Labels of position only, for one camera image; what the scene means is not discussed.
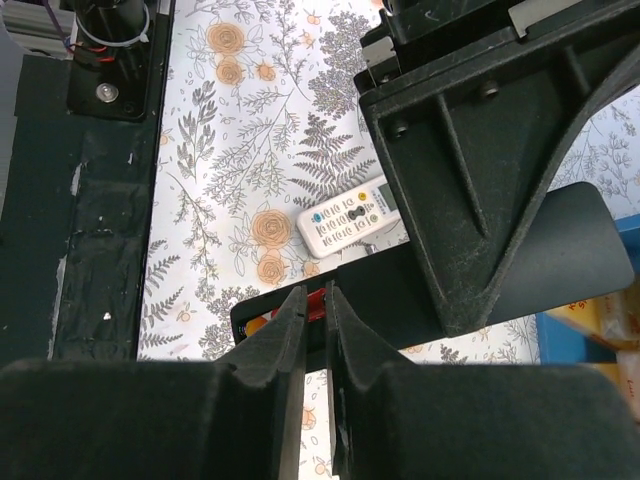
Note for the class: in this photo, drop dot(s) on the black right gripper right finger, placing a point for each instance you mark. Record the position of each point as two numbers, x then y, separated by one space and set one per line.
396 419

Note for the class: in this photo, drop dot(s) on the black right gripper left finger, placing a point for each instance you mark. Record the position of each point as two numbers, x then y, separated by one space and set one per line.
238 417

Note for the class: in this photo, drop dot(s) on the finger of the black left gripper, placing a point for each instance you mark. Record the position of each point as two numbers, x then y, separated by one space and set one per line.
572 252

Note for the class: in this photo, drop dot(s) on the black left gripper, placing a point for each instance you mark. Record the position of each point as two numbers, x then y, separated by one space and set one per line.
472 106

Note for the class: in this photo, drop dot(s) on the black slim remote control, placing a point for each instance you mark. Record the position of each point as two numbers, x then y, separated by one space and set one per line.
386 290

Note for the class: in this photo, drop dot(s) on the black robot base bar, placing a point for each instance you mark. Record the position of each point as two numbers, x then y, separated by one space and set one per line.
80 140

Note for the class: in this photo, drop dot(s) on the small white remote control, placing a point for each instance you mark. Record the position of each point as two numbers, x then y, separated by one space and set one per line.
348 217

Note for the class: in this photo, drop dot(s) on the yellow sponge pack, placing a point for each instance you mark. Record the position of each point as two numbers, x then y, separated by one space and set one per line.
611 319

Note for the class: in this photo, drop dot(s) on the blue yellow wooden shelf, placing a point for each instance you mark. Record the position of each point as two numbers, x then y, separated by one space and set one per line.
570 334

